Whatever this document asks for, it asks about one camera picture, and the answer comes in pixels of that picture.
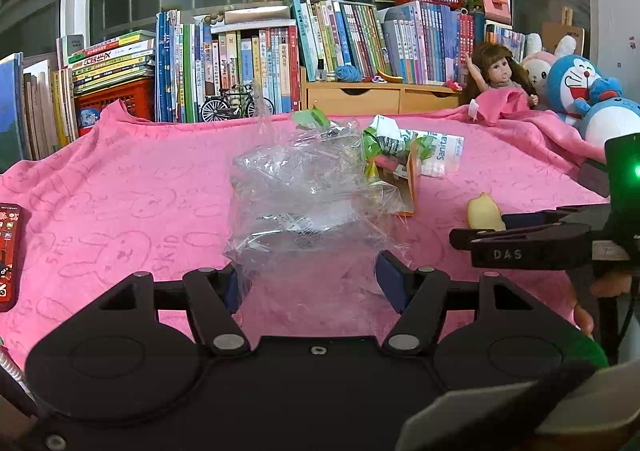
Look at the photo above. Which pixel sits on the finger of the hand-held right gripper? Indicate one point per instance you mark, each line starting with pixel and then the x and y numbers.
pixel 525 220
pixel 462 238

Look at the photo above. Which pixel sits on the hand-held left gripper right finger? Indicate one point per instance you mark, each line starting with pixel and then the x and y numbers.
pixel 389 282

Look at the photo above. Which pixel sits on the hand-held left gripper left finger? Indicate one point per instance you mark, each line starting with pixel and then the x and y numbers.
pixel 231 292

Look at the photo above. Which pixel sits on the yellow apple piece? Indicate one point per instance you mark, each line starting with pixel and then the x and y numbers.
pixel 485 213

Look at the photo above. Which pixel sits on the orange white carton box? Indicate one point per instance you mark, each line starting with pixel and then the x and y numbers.
pixel 412 181

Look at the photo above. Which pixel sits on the white green packet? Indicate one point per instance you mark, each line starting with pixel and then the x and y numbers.
pixel 430 151

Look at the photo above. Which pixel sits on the colourful snack wrapper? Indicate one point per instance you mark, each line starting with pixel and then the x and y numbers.
pixel 387 162

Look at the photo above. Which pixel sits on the clear plastic bag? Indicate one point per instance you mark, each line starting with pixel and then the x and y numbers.
pixel 300 181

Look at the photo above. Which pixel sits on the green plastic wrapper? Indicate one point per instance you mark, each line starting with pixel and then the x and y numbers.
pixel 310 118

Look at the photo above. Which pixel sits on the person's right hand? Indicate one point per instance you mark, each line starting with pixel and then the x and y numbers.
pixel 612 286

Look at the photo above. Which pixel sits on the pink printed blanket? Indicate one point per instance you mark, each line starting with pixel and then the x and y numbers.
pixel 150 191

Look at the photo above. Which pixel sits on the blue white cat plush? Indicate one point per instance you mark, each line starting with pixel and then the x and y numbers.
pixel 570 86

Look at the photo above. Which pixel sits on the white pink bunny plush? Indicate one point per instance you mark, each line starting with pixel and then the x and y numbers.
pixel 537 71

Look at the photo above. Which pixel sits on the pink flower clip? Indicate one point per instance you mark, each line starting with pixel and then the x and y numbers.
pixel 453 84

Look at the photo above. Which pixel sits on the brown haired doll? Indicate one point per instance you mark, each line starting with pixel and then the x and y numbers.
pixel 497 68

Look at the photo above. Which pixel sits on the wooden drawer unit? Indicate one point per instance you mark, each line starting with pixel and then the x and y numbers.
pixel 350 98

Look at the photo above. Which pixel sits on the row of small books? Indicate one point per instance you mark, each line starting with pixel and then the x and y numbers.
pixel 505 41

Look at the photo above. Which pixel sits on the black bicycle model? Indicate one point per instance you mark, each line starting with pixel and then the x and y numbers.
pixel 235 103

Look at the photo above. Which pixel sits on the small wooden easel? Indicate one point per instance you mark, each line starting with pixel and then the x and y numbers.
pixel 562 33

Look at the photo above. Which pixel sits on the row of blue spine books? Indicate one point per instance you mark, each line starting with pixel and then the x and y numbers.
pixel 430 41

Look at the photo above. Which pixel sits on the blue yarn ball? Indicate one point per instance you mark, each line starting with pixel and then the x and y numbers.
pixel 347 73

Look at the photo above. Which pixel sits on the red plastic crate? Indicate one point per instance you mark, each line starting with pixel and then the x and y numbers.
pixel 125 98

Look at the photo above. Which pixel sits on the smartphone with red case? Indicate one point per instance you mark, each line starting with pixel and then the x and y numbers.
pixel 10 256

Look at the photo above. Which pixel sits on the row of pastel spine books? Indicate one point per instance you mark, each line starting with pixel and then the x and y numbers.
pixel 260 66

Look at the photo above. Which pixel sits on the row of tall thin books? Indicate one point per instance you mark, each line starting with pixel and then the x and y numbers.
pixel 175 66

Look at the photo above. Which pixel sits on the row of leaning picture books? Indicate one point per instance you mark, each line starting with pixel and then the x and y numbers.
pixel 335 31

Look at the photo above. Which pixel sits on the stack of flat books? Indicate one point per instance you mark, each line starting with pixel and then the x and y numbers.
pixel 112 61

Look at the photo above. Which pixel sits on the row of beige books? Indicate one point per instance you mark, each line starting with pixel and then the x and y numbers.
pixel 42 111

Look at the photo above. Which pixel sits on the flat beige box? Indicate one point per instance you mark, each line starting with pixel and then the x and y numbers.
pixel 257 15

